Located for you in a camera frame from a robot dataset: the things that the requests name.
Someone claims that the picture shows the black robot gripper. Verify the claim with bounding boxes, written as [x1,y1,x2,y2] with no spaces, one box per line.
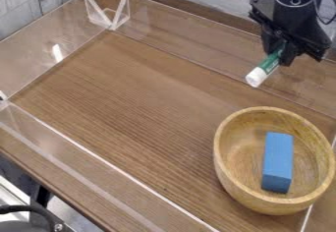
[250,0,331,67]

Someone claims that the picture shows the green white marker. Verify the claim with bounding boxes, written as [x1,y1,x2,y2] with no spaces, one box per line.
[246,48,283,87]

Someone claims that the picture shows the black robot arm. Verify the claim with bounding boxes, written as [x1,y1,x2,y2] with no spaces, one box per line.
[250,0,336,66]

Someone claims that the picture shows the brown wooden bowl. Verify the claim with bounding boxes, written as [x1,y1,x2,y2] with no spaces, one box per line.
[213,106,336,215]

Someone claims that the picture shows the blue rectangular block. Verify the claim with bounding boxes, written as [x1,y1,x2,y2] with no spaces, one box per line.
[262,132,295,194]

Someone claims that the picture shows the clear acrylic corner bracket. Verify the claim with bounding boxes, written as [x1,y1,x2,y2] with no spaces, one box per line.
[85,0,130,30]

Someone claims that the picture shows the clear acrylic wall panel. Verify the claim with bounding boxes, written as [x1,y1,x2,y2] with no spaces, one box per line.
[0,91,219,232]

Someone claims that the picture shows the black metal table bracket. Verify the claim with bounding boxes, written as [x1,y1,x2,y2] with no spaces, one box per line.
[31,185,67,232]

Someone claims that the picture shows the black cable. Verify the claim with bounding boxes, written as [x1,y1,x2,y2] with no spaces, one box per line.
[0,203,58,232]

